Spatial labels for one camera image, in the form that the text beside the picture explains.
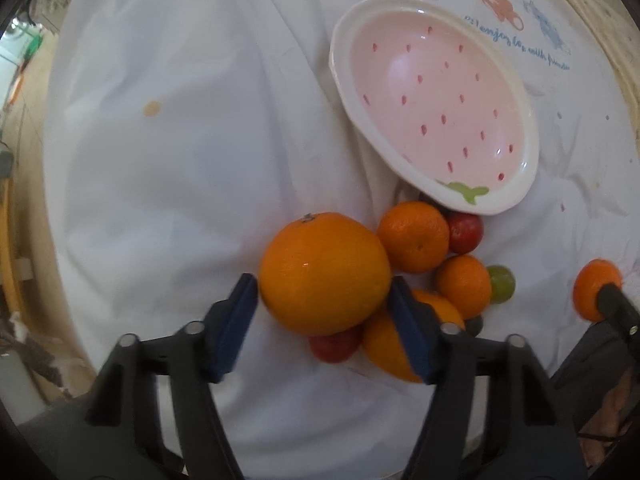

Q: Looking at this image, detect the cream patterned blanket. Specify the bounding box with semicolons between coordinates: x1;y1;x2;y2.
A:
565;0;640;150

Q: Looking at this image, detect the green cherry tomato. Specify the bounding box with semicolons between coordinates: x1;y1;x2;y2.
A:
487;266;516;304

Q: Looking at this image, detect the small mandarin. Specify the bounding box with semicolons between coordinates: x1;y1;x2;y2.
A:
573;259;623;323
433;255;492;320

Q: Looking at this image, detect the dark purple cherry tomato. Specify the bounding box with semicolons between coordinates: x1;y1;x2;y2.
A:
464;315;484;337

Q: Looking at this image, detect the large orange front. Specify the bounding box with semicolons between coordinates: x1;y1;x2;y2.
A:
361;289;465;382

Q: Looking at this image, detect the large orange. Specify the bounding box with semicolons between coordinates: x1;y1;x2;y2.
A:
361;289;465;382
258;212;393;337

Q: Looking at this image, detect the red cherry tomato front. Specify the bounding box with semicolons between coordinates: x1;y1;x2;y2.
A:
309;326;362;364

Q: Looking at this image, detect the red cherry tomato back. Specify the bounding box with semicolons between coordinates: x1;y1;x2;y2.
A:
445;211;484;255

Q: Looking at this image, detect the white cartoon bed sheet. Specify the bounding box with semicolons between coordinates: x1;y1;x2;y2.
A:
44;0;639;479

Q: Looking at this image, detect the yellow wooden chair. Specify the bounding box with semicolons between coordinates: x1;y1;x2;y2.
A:
0;178;27;320

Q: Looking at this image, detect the red cherry tomato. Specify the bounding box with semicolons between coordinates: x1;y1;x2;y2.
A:
309;326;362;364
445;211;484;255

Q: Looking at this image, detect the operator hand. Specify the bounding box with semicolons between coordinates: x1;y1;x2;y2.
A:
580;368;634;468

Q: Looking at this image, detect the pink strawberry ceramic bowl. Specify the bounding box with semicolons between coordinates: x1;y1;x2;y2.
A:
329;0;539;216

